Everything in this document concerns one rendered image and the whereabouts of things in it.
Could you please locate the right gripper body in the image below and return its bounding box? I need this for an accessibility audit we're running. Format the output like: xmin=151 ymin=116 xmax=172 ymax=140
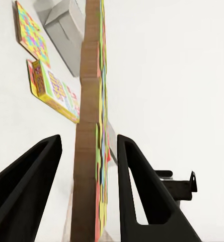
xmin=162 ymin=180 xmax=193 ymax=207

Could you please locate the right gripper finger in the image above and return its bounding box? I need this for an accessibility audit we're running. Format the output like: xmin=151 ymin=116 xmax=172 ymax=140
xmin=169 ymin=170 xmax=197 ymax=193

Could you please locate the board game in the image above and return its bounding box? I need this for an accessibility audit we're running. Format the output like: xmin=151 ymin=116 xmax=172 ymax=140
xmin=27 ymin=60 xmax=80 ymax=123

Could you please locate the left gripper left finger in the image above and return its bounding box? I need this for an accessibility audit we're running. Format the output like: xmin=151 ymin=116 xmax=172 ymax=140
xmin=0 ymin=134 xmax=62 ymax=242

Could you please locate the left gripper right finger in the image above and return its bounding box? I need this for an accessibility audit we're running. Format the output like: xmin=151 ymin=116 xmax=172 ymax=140
xmin=117 ymin=134 xmax=202 ymax=242

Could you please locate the jigsaw puzzle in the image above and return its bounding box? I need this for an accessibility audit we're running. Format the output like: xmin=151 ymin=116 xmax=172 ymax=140
xmin=70 ymin=0 xmax=109 ymax=242
xmin=15 ymin=0 xmax=51 ymax=69

